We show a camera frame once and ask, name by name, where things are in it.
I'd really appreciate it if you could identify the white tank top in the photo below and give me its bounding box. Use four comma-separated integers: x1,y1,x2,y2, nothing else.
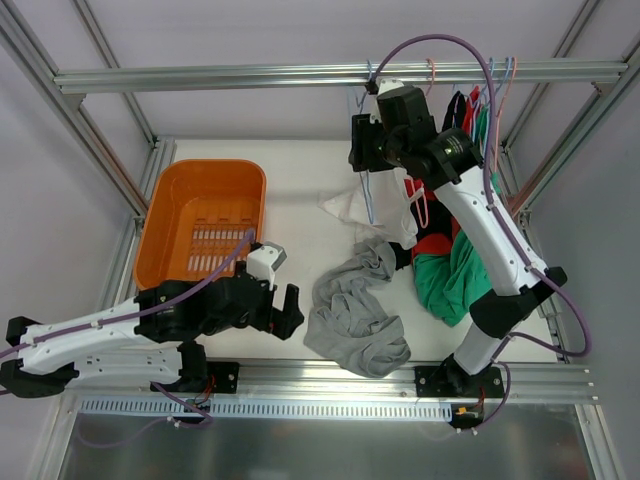
318,168,424,250

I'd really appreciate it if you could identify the grey tank top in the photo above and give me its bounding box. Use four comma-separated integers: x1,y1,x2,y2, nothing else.
303,237,411,379

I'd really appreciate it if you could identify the pink wire hanger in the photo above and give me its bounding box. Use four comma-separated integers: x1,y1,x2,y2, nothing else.
408,57,436,229
490,56,518,173

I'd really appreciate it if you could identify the black tank top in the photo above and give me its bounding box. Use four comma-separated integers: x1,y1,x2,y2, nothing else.
392,92,469,271

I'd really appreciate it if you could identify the red tank top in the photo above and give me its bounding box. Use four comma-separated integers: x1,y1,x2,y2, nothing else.
405,87,479,257

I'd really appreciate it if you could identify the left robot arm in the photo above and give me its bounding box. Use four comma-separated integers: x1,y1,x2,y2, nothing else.
1,272,304,399

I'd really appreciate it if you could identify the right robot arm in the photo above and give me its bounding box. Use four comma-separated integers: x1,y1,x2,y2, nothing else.
349,79,567,397

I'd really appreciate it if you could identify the green tank top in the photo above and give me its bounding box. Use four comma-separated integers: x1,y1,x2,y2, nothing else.
412,104,504,329

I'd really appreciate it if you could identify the orange plastic basket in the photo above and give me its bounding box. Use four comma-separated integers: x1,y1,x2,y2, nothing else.
134,159,267,290

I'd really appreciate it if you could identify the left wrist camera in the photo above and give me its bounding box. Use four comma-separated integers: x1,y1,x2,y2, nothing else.
246,242,287,291

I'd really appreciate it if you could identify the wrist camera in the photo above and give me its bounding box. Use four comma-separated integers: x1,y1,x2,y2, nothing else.
369,78,417,124
246,242,287,291

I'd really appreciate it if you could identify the aluminium frame rail front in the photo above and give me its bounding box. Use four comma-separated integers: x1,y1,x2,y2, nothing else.
59,357,591,401

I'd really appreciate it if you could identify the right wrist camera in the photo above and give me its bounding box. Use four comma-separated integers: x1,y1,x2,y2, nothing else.
369,78,417,124

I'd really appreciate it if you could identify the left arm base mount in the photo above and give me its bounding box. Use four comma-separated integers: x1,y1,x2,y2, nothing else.
161,361,240,394

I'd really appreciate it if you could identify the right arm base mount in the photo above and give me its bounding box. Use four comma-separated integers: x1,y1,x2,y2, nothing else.
413,364,505,399

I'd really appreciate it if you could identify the white slotted cable duct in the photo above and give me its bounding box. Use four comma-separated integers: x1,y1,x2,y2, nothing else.
79,396,453,423

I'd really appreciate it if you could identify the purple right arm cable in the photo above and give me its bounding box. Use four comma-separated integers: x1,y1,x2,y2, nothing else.
372,33,596,431

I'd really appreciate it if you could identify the aluminium hanging rail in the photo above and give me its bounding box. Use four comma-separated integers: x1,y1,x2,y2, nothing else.
54,58,630,94

